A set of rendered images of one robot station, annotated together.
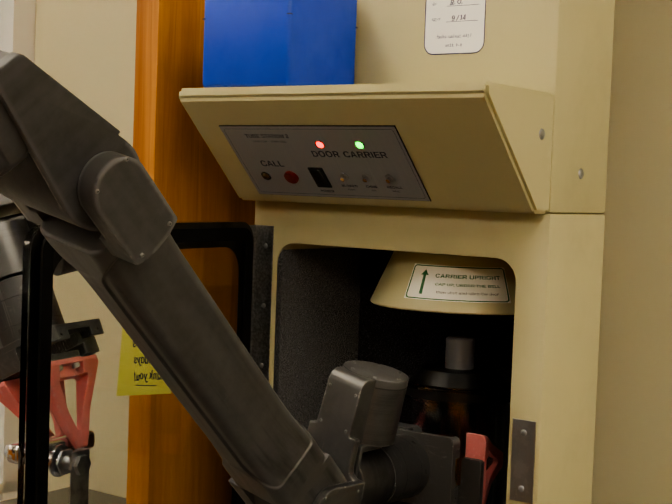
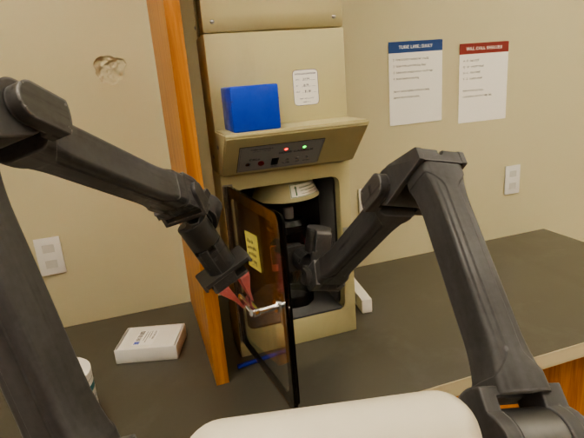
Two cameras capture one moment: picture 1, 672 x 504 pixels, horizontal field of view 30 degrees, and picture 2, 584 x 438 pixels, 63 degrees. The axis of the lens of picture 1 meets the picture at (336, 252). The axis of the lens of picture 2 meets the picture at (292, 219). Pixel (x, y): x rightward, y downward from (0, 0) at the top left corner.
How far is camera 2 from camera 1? 99 cm
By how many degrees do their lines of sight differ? 54
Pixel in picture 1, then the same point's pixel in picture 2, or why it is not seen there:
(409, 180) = (315, 155)
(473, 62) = (315, 107)
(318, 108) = (296, 136)
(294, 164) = (266, 158)
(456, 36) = (308, 98)
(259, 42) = (264, 110)
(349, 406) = (328, 242)
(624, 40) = not seen: hidden behind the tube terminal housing
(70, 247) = (400, 216)
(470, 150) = (347, 142)
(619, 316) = not seen: hidden behind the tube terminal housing
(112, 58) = not seen: outside the picture
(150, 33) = (188, 109)
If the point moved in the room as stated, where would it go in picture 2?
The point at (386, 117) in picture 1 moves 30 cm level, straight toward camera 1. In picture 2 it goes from (324, 135) to (464, 136)
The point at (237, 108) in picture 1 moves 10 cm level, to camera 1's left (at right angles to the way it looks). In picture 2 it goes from (255, 140) to (222, 148)
